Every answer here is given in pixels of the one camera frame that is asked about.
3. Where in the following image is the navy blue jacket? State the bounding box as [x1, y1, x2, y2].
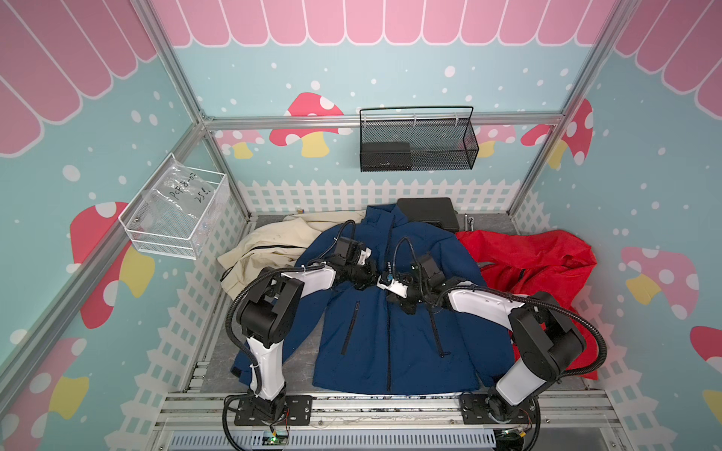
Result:
[282, 205, 515, 396]

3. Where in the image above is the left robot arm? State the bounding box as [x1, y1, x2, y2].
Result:
[225, 237, 378, 425]

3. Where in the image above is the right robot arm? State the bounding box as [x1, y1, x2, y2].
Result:
[377, 256, 587, 424]

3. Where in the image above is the cream beige jacket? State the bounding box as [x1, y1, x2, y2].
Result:
[217, 210, 366, 299]

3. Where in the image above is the red jacket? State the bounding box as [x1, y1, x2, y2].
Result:
[456, 230, 597, 385]

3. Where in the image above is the black flat case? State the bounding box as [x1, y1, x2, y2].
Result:
[397, 197, 460, 233]

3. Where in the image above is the black box in basket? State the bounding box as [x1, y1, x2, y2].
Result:
[359, 142, 412, 172]

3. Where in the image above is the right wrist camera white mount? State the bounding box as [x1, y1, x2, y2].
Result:
[376, 272, 408, 299]

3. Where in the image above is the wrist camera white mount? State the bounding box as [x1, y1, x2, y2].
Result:
[376, 272, 408, 299]
[355, 247, 372, 267]

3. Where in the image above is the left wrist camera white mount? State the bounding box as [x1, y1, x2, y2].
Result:
[355, 247, 372, 267]

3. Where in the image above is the black wire mesh basket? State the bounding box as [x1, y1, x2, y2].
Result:
[358, 105, 479, 172]

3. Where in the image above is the right black corrugated cable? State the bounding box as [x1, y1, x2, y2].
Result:
[391, 236, 608, 451]

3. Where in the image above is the clear wire basket with bags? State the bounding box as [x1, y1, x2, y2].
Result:
[118, 153, 231, 260]

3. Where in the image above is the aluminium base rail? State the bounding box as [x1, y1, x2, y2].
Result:
[146, 391, 616, 451]

